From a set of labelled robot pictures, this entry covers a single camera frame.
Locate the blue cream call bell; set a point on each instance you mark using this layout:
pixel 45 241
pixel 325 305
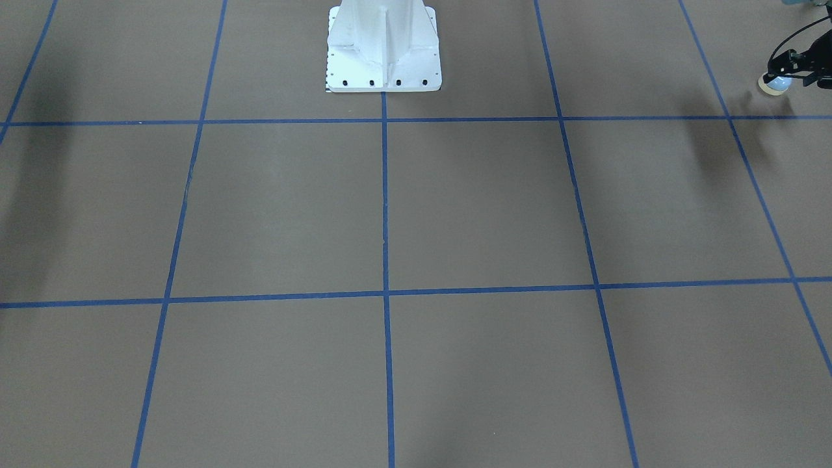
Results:
pixel 774 86

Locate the white camera mast with base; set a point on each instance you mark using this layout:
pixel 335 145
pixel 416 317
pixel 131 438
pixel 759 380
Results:
pixel 383 46

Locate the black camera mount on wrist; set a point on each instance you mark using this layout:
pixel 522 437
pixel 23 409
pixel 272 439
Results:
pixel 810 67

